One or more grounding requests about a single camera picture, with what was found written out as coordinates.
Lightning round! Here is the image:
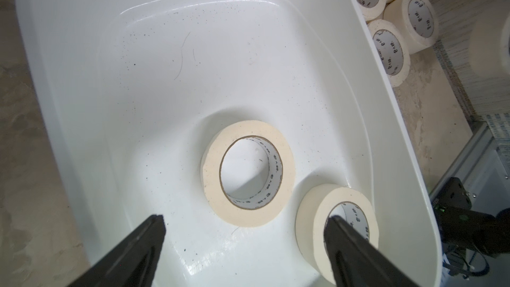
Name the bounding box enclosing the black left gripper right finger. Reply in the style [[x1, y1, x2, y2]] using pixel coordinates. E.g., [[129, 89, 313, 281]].
[[324, 216, 417, 286]]

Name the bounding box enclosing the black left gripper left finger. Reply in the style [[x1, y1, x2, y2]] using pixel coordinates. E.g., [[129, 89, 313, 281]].
[[70, 215, 166, 287]]

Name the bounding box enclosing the tape roll pair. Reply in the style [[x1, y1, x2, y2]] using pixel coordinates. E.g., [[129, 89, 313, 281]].
[[201, 120, 296, 227]]

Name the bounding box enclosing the masking tape roll beneath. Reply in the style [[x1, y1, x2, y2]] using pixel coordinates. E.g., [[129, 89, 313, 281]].
[[368, 19, 410, 88]]

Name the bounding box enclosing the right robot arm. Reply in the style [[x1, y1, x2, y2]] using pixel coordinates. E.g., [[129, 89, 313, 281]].
[[324, 178, 509, 286]]

